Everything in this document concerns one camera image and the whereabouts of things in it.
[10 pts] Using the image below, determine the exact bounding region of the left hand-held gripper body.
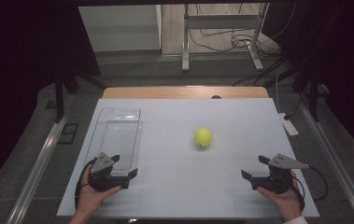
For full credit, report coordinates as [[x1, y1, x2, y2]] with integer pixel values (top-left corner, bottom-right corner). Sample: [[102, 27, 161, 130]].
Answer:
[[88, 152, 131, 192]]

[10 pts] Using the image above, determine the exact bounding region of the black stand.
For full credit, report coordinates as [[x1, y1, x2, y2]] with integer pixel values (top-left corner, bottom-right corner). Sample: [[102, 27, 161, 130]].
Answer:
[[291, 70, 322, 123], [53, 70, 107, 123]]

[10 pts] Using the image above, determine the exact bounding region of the yellow tennis ball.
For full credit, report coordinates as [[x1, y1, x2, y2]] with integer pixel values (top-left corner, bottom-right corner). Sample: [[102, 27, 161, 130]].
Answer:
[[193, 127, 214, 147]]

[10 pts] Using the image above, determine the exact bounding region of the person's right hand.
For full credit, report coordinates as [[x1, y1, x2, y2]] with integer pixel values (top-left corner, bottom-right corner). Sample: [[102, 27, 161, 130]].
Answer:
[[256, 169, 304, 222]]

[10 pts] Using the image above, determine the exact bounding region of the black floor plate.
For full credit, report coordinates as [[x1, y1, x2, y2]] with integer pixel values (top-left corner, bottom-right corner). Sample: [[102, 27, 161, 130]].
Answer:
[[57, 122, 80, 145]]

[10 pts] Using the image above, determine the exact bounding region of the person's left hand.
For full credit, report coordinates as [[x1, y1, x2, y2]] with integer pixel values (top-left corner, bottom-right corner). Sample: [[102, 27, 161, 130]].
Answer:
[[75, 164, 122, 217]]

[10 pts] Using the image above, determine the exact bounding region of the wooden table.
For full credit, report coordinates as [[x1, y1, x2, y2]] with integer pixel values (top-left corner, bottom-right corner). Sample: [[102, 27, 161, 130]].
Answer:
[[102, 86, 270, 100]]

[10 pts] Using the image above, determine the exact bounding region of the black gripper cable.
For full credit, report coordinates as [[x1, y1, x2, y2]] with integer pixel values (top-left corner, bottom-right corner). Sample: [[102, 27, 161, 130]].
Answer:
[[73, 160, 94, 210], [307, 165, 329, 203]]

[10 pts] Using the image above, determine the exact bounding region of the white power strip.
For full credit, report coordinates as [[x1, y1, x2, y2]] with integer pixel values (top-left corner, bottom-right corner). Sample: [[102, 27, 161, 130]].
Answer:
[[278, 112, 300, 137]]

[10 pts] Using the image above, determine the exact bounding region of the tangle of black floor cables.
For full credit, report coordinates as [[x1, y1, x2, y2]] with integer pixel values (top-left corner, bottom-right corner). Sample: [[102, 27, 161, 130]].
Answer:
[[188, 27, 282, 59]]

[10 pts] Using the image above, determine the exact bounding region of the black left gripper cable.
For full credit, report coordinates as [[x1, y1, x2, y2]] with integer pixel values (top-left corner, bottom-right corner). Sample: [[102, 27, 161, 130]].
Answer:
[[73, 160, 94, 210]]

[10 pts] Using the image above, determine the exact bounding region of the black plug cable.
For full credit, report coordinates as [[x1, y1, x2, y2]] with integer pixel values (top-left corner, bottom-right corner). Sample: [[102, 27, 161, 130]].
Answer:
[[284, 98, 301, 121]]

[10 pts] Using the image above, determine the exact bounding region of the white table board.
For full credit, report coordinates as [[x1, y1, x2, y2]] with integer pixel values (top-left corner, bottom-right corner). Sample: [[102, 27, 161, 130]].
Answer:
[[56, 98, 320, 218]]

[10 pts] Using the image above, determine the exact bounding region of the aluminium rail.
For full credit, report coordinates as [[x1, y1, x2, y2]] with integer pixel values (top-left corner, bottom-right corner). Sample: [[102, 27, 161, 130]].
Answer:
[[296, 92, 354, 224], [6, 113, 70, 224]]

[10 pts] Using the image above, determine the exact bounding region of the grey metal desk frame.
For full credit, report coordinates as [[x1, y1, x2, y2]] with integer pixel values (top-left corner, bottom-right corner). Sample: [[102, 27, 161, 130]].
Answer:
[[181, 3, 270, 73]]

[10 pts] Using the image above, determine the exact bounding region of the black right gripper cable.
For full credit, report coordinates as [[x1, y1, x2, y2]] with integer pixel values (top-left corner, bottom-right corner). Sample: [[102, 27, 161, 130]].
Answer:
[[307, 165, 329, 203]]

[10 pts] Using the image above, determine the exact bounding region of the clear plastic tray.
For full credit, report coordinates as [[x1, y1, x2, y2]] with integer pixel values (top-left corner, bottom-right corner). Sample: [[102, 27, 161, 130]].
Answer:
[[85, 106, 142, 175]]

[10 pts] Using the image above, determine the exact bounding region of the white cabinet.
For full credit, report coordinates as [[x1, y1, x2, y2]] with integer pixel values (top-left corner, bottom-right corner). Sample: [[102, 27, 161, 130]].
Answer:
[[78, 4, 163, 53]]

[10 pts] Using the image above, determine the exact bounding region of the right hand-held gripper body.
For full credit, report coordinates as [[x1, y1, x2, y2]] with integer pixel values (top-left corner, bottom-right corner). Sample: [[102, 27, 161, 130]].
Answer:
[[250, 153, 310, 195]]

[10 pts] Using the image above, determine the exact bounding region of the white power cable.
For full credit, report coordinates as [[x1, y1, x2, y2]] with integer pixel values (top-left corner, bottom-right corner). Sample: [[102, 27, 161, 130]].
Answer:
[[275, 72, 284, 115]]

